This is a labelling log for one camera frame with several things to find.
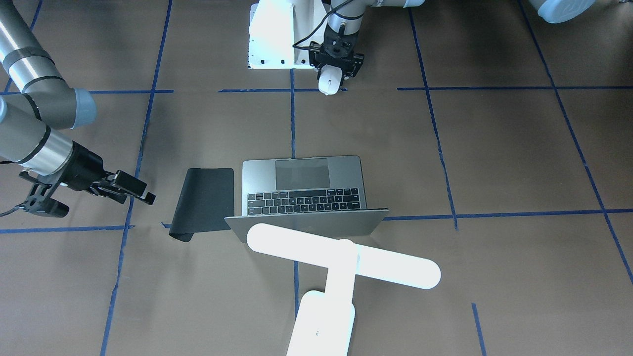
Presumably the grey laptop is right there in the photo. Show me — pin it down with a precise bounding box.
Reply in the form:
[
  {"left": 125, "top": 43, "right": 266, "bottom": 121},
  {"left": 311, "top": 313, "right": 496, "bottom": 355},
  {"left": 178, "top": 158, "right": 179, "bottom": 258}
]
[{"left": 225, "top": 155, "right": 389, "bottom": 242}]

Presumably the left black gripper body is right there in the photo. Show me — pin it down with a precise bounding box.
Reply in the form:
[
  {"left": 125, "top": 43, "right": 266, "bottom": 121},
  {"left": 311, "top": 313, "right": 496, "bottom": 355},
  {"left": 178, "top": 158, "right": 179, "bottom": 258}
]
[{"left": 309, "top": 33, "right": 364, "bottom": 79}]

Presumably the white computer mouse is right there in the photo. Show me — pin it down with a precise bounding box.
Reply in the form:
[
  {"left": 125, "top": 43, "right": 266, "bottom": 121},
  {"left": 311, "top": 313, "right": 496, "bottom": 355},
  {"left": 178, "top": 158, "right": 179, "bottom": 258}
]
[{"left": 318, "top": 65, "right": 342, "bottom": 95}]

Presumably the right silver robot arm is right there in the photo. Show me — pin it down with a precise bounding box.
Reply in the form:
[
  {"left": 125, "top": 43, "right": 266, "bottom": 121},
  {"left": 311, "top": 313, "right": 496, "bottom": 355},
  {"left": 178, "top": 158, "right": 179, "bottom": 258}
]
[{"left": 0, "top": 0, "right": 155, "bottom": 211}]

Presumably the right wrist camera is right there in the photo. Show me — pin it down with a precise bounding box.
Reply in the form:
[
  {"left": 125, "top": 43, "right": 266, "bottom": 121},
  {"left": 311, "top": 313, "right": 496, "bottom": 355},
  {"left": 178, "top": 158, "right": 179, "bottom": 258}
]
[{"left": 19, "top": 170, "right": 69, "bottom": 218}]

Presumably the white pole base plate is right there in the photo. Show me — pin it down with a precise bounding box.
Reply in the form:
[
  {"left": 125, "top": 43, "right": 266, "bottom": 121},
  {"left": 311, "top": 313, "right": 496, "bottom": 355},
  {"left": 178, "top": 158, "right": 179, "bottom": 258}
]
[{"left": 247, "top": 0, "right": 330, "bottom": 69}]

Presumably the white desk lamp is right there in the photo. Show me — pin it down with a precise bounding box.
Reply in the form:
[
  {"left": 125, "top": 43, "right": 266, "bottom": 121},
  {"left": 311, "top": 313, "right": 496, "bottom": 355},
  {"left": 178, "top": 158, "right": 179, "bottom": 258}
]
[{"left": 247, "top": 223, "right": 441, "bottom": 356}]

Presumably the black mouse pad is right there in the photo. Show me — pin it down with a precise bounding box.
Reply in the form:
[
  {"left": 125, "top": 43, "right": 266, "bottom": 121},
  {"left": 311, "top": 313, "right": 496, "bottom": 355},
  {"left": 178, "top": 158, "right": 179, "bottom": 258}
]
[{"left": 168, "top": 168, "right": 235, "bottom": 242}]

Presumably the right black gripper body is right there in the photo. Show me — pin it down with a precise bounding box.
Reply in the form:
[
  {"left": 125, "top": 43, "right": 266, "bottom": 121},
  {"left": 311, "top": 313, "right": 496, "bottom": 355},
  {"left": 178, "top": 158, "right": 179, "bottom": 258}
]
[{"left": 61, "top": 142, "right": 112, "bottom": 195}]

